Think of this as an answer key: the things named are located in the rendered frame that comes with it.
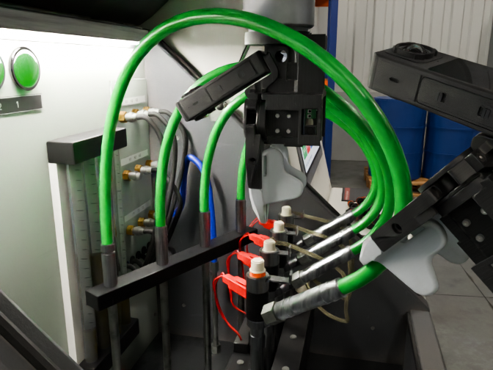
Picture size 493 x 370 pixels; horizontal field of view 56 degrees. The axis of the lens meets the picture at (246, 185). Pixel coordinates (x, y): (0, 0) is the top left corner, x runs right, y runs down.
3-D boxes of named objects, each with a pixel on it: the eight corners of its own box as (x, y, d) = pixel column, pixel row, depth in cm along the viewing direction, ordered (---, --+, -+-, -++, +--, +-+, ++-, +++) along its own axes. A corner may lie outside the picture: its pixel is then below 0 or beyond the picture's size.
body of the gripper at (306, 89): (319, 153, 48) (323, 29, 44) (237, 150, 49) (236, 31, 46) (324, 142, 55) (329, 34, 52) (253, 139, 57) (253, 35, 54)
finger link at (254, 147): (259, 192, 49) (259, 109, 47) (244, 191, 50) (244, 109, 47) (267, 182, 54) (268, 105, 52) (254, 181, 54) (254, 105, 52)
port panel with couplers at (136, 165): (139, 263, 81) (128, 81, 73) (122, 261, 82) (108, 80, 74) (168, 236, 93) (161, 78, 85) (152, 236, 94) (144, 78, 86)
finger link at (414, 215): (373, 261, 33) (465, 194, 27) (358, 244, 33) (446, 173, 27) (404, 235, 36) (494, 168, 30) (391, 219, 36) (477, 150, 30)
